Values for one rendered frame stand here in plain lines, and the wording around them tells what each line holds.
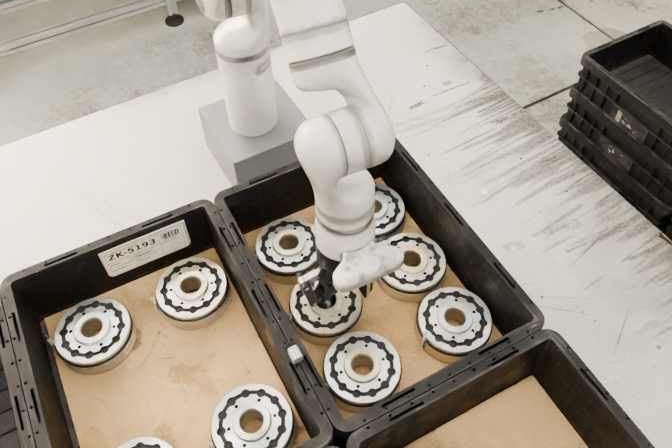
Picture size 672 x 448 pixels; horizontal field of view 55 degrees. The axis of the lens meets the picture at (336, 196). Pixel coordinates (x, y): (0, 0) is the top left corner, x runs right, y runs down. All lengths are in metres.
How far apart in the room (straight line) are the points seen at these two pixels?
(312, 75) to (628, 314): 0.74
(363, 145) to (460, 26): 2.23
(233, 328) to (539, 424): 0.43
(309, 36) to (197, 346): 0.49
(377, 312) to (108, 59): 2.07
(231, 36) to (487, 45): 1.80
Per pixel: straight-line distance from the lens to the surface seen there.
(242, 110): 1.17
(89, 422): 0.94
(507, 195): 1.28
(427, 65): 1.53
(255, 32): 1.08
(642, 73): 1.99
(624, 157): 1.84
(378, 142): 0.66
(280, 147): 1.20
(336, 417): 0.78
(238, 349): 0.94
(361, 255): 0.78
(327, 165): 0.65
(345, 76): 0.65
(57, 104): 2.69
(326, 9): 0.64
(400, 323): 0.95
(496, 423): 0.90
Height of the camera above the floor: 1.66
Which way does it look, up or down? 51 degrees down
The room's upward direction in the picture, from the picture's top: 1 degrees counter-clockwise
